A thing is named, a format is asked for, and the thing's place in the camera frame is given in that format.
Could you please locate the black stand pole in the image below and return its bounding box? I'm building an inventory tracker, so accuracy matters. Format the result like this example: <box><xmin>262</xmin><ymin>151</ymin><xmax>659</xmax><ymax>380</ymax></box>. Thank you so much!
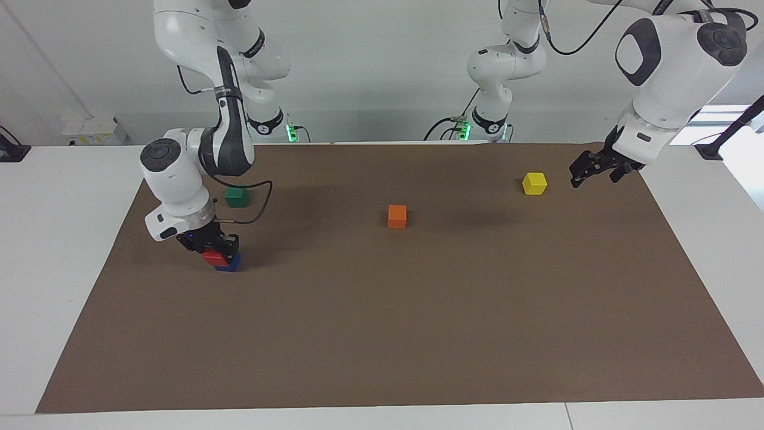
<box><xmin>695</xmin><ymin>96</ymin><xmax>764</xmax><ymax>161</ymax></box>

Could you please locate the brown table mat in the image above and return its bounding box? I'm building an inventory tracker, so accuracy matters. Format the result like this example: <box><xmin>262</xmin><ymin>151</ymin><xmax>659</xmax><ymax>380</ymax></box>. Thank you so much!
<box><xmin>35</xmin><ymin>142</ymin><xmax>764</xmax><ymax>414</ymax></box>

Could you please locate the black table clamp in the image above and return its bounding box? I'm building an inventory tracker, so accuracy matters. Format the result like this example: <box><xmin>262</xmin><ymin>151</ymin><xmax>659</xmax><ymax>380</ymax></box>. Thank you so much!
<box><xmin>0</xmin><ymin>125</ymin><xmax>31</xmax><ymax>163</ymax></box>

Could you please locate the black right arm gripper cable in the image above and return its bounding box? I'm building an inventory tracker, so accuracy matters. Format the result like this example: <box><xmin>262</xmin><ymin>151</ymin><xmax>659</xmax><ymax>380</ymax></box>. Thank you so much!
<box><xmin>177</xmin><ymin>64</ymin><xmax>274</xmax><ymax>226</ymax></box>

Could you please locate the black arm gripper cable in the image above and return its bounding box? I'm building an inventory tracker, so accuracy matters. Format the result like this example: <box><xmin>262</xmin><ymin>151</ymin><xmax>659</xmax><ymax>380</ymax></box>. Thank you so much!
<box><xmin>537</xmin><ymin>0</ymin><xmax>623</xmax><ymax>56</ymax></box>
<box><xmin>177</xmin><ymin>64</ymin><xmax>274</xmax><ymax>226</ymax></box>

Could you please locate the black left arm gripper cable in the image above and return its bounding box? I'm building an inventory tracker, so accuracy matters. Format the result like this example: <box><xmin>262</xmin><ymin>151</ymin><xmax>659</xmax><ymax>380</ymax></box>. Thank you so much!
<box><xmin>537</xmin><ymin>0</ymin><xmax>623</xmax><ymax>56</ymax></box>

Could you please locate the black base cable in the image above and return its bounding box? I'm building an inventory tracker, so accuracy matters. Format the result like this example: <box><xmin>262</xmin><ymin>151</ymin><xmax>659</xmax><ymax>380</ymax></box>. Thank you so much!
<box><xmin>423</xmin><ymin>88</ymin><xmax>482</xmax><ymax>142</ymax></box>

